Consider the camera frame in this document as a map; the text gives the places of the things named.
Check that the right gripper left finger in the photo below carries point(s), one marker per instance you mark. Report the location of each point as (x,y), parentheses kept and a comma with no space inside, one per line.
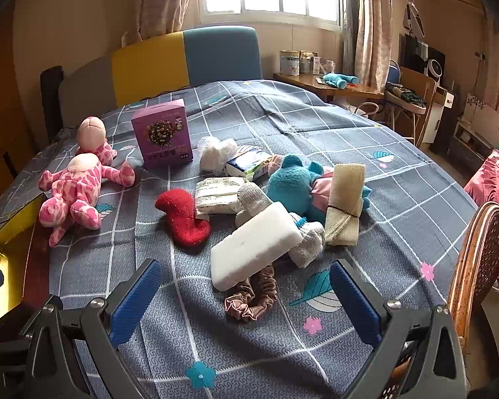
(54,368)

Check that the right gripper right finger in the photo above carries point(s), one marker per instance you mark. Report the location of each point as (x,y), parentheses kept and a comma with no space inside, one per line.
(415,353)

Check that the gold storage box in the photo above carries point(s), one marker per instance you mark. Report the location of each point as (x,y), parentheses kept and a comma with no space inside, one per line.
(24,261)

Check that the red plush sock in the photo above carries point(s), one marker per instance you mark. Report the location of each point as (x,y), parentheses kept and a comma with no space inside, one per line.
(179,208)

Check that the brown satin scrunchie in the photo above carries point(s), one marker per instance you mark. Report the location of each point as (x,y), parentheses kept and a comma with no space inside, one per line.
(252,297)

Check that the white wet wipes pack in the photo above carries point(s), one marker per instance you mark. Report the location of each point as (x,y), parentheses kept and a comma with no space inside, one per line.
(217,196)

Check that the beige mesh cloth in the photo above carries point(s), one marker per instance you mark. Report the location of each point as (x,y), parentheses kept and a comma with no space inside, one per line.
(341,227)

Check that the grey white knit glove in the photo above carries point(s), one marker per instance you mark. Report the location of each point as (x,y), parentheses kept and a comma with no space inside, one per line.
(253,200)

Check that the blue plush elephant toy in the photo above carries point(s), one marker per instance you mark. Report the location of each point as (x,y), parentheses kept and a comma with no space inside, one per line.
(305,189)

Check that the white plastic bag bundle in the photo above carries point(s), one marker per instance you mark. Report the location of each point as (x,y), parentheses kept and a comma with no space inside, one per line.
(214,153)

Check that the blue tissue packet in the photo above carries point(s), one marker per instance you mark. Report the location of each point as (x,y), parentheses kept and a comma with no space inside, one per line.
(250,162)

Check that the wicker chair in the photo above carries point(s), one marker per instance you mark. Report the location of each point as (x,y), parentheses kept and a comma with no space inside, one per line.
(477,268)

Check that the pink giraffe plush toy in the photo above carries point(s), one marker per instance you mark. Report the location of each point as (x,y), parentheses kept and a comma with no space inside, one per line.
(75,189)

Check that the wooden wardrobe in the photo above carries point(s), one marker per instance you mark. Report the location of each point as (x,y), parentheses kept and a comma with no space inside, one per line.
(17,143)

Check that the grey plaid bed sheet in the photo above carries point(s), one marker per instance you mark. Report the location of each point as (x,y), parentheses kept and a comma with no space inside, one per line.
(411,230)

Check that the purple cardboard box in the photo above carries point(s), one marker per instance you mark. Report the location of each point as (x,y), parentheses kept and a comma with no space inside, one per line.
(163,135)

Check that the white stool with shoes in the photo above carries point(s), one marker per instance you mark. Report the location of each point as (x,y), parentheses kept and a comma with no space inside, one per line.
(401,100)

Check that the wooden desk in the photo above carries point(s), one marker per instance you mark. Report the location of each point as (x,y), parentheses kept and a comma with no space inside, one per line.
(327,92)

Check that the grey yellow blue headboard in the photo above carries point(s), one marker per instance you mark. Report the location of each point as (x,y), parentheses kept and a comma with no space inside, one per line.
(160,65)

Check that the small white fan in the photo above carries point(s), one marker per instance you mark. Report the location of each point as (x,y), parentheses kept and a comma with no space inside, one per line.
(433,69)

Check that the blue plush toy on desk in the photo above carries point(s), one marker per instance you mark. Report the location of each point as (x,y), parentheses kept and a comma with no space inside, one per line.
(340,81)

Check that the right beige curtain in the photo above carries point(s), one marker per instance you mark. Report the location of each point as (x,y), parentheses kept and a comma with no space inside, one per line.
(367,40)

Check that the beige curtain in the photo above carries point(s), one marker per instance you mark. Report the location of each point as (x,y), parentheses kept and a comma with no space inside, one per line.
(367,40)
(146,19)

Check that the white tin can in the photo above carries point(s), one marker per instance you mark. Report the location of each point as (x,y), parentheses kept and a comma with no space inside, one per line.
(289,63)

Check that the left beige curtain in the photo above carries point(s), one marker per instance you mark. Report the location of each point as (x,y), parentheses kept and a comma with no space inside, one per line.
(146,19)

